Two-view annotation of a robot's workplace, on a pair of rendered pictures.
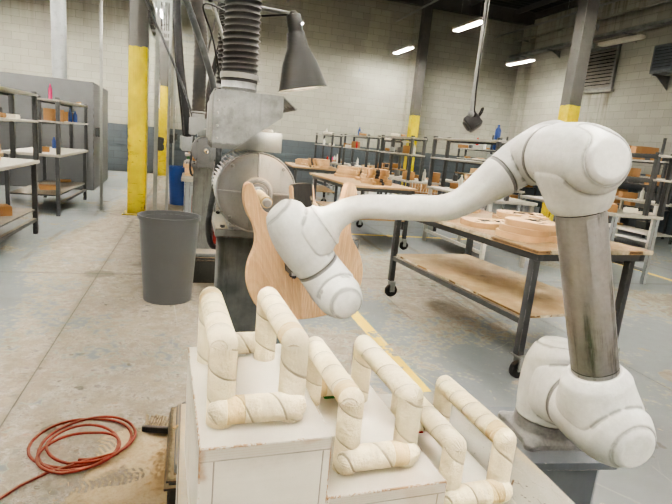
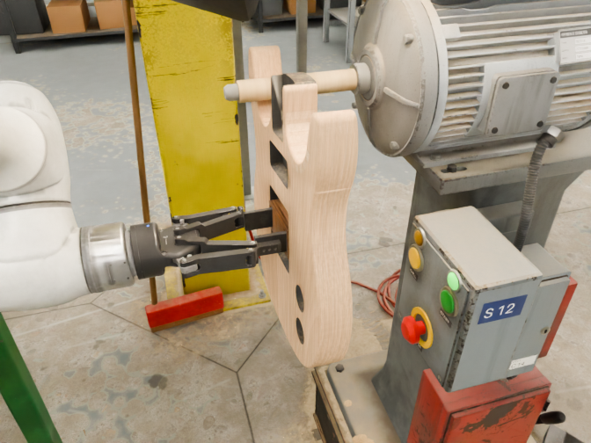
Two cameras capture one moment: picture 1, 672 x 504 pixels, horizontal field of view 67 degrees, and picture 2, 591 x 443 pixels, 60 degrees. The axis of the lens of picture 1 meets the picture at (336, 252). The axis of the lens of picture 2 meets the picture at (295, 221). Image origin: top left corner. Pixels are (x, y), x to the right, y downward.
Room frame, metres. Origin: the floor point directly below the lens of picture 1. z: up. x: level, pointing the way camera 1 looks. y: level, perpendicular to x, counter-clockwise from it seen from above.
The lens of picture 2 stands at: (1.48, -0.51, 1.53)
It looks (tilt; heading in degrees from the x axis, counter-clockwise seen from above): 36 degrees down; 90
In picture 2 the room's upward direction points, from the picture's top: straight up
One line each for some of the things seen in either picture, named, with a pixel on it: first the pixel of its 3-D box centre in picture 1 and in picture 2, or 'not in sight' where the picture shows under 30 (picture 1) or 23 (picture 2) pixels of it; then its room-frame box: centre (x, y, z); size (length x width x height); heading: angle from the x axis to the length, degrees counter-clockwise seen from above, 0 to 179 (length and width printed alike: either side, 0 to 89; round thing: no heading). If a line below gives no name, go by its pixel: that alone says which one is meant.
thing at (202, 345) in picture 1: (209, 329); not in sight; (0.69, 0.17, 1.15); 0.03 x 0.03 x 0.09
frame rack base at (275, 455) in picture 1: (246, 442); not in sight; (0.63, 0.10, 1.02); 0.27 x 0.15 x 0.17; 20
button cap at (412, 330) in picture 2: not in sight; (417, 328); (1.65, 0.00, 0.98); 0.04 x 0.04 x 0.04; 17
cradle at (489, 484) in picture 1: (476, 493); not in sight; (0.64, -0.23, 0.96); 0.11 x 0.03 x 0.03; 110
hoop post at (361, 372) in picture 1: (361, 371); not in sight; (0.77, -0.06, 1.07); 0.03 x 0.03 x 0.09
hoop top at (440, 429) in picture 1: (426, 413); not in sight; (0.72, -0.16, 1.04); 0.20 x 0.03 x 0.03; 19
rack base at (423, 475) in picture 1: (349, 456); not in sight; (0.68, -0.05, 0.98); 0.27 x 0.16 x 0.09; 20
